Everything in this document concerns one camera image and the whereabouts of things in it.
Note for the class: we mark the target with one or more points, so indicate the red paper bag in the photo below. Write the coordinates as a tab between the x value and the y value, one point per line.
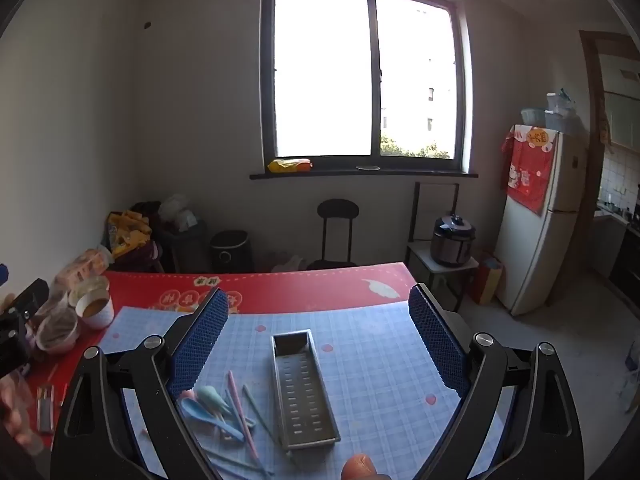
487	282

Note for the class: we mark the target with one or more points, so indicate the white slippers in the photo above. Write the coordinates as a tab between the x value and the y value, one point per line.
296	264

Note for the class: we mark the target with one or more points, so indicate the person's right hand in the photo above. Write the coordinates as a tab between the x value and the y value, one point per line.
359	467

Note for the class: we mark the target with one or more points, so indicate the small round dish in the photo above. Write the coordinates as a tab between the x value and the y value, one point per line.
368	167

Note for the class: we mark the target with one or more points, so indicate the white plastic bags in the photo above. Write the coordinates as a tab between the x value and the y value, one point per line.
177	212

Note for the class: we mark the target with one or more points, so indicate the black air fryer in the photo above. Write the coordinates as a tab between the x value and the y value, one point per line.
230	252

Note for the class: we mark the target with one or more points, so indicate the blue plaid table mat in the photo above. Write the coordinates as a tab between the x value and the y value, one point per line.
370	360

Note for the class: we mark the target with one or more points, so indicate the blue chopstick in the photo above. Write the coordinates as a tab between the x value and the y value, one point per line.
235	407

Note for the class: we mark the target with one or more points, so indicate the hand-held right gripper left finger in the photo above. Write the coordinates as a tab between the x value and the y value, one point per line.
200	340

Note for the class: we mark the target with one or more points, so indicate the black round-back chair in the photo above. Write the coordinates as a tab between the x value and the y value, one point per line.
338	209

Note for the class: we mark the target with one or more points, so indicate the person's left hand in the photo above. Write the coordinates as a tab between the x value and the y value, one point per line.
20	410

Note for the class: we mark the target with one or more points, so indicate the green chopstick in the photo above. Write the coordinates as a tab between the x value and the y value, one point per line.
235	461
261	416

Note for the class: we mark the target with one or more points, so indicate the red printed cloth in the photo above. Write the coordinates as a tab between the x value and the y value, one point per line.
530	175

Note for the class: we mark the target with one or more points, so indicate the paper cup with orange liquid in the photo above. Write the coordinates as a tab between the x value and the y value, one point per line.
97	310

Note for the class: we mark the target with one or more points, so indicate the clear plastic containers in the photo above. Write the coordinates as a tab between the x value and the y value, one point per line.
555	115

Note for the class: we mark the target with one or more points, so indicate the grey bin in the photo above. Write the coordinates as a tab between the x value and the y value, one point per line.
185	250

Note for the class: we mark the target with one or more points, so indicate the pink chopstick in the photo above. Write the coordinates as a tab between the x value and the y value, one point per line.
240	410

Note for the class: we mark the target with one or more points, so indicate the plastic bowl with dark food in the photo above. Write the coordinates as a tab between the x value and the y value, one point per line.
57	332

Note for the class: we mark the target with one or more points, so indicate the yellow snack packet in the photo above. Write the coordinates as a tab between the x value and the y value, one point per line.
290	165

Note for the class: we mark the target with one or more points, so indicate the dark framed window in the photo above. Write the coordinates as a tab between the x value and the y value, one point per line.
370	70

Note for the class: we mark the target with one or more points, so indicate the silver lighter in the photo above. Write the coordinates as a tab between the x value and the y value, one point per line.
46	410

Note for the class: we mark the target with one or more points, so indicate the electric pressure cooker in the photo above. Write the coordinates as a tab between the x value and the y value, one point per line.
452	242

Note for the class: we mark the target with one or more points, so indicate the pink spoon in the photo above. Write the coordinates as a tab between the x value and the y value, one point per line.
186	394

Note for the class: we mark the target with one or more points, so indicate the white refrigerator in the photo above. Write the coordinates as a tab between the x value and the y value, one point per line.
540	255

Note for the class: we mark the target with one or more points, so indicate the small white side table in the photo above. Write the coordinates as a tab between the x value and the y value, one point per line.
425	255

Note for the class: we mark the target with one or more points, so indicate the metal utensil tray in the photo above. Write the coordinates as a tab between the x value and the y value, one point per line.
300	395

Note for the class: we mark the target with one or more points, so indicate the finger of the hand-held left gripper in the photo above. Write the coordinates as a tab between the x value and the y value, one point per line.
3	275
30	299

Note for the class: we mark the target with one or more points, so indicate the wooden door frame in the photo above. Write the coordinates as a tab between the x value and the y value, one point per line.
590	110

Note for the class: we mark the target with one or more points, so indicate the wrapped snack package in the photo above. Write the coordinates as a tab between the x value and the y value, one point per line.
82	267

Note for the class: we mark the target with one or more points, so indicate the red printed tablecloth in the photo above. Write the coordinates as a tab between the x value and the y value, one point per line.
300	285

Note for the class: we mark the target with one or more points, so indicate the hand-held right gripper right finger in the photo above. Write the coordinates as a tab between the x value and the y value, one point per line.
435	340

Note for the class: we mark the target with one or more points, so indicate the black metal frame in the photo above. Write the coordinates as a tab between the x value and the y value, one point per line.
415	210

